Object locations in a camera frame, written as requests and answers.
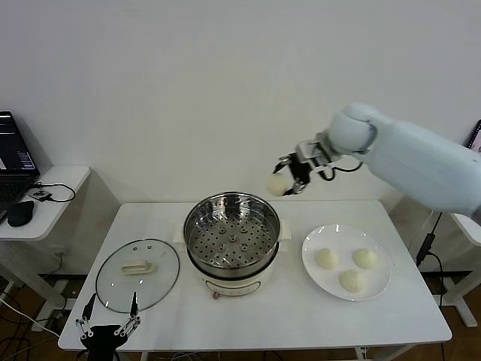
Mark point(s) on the cream electric cooking pot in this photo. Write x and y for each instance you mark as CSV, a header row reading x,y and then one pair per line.
x,y
233,286

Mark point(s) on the white side desk with label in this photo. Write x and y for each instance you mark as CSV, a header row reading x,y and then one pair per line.
x,y
466,229

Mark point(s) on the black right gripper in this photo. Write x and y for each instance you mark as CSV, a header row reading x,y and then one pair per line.
x,y
300,171

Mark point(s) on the small black usb adapter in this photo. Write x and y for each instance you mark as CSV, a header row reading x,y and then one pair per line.
x,y
40,195

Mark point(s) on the perforated steel steamer basket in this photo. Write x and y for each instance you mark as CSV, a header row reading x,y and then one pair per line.
x,y
233,233

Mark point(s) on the black laptop with dark screen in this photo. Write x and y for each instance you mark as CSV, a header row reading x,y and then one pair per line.
x,y
15,150

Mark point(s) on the black computer mouse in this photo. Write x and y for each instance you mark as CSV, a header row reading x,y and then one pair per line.
x,y
20,214

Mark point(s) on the round white plate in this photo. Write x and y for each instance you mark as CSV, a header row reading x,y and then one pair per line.
x,y
338,237

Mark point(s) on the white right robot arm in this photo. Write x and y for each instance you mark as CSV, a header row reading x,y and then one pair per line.
x,y
413,165

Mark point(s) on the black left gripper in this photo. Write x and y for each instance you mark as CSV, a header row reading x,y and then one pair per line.
x,y
102,338

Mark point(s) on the white side desk with mouse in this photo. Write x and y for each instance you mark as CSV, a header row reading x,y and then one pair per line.
x,y
56,210

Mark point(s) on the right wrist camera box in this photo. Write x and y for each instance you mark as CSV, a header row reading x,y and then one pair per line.
x,y
309,148

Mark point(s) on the white steamed baozi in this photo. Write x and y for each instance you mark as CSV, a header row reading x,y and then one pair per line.
x,y
364,258
327,258
276,185
352,280

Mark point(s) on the black laptop with bright screen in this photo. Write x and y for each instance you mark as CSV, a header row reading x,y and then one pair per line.
x,y
476,135

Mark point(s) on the round glass pot lid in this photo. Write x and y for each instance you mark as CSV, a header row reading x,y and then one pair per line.
x,y
150,289

